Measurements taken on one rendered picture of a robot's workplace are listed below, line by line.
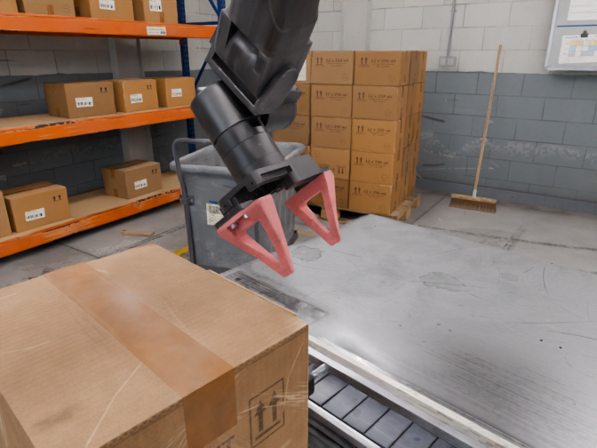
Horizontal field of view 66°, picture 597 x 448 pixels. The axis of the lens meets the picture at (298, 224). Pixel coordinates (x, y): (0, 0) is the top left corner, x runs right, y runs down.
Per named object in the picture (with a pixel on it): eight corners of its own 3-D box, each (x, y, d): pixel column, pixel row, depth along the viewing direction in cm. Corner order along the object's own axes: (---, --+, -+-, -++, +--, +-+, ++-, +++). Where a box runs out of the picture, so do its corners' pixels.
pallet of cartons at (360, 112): (419, 205, 440) (434, 51, 392) (395, 233, 372) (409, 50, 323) (307, 189, 492) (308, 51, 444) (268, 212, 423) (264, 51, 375)
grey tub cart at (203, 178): (228, 242, 354) (221, 116, 321) (307, 250, 340) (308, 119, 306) (171, 298, 274) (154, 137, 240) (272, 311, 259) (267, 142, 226)
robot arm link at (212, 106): (175, 105, 48) (203, 70, 45) (219, 100, 54) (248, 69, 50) (209, 160, 48) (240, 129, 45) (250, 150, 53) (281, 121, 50)
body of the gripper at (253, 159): (319, 167, 50) (283, 110, 51) (264, 187, 42) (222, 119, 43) (281, 196, 54) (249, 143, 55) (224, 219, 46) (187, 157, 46)
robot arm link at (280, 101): (225, 7, 43) (283, 69, 41) (292, 16, 52) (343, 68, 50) (176, 104, 50) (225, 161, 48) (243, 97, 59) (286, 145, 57)
